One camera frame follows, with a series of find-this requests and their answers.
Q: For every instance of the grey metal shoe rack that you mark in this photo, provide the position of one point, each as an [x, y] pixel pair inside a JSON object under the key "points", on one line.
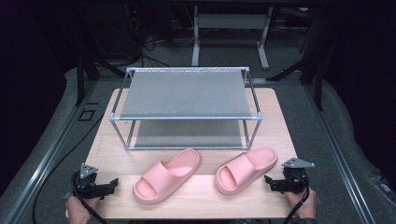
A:
{"points": [[186, 96]]}

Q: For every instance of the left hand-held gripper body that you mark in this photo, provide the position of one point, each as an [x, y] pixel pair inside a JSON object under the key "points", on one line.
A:
{"points": [[88, 186]]}

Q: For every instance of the person's right hand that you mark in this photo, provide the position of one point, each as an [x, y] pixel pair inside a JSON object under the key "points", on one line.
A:
{"points": [[306, 203]]}

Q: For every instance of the person's left hand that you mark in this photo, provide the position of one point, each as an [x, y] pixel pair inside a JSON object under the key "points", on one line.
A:
{"points": [[79, 211]]}

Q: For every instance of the grey metal table frame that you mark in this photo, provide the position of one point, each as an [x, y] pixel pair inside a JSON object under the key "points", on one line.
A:
{"points": [[230, 21]]}

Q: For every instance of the aluminium floor rail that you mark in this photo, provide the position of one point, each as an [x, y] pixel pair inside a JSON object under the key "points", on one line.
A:
{"points": [[46, 161], [339, 155]]}

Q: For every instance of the pink foam slipper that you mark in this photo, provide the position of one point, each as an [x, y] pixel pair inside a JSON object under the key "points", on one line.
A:
{"points": [[158, 175], [246, 166]]}

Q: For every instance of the grey tape strip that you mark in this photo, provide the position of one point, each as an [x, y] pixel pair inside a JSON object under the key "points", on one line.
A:
{"points": [[67, 195]]}

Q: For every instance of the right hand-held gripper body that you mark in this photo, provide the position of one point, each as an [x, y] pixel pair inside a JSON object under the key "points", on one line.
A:
{"points": [[294, 182]]}

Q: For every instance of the black metal stand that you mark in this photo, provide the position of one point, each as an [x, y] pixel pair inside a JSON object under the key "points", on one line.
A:
{"points": [[80, 77], [318, 87]]}

